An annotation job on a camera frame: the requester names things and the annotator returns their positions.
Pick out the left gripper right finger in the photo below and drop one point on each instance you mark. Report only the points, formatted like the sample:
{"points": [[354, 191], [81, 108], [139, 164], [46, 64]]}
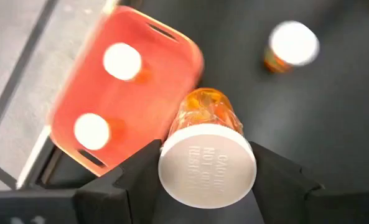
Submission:
{"points": [[280, 189]]}

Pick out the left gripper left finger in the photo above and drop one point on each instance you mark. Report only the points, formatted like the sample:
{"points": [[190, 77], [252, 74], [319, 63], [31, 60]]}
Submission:
{"points": [[131, 193]]}

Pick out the orange pill bottle white cap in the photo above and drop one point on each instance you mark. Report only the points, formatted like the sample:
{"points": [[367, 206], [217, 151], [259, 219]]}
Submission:
{"points": [[293, 43], [122, 61], [91, 131], [206, 168]]}

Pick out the orange plastic bin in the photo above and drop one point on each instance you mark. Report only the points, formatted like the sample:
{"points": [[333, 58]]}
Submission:
{"points": [[165, 77]]}

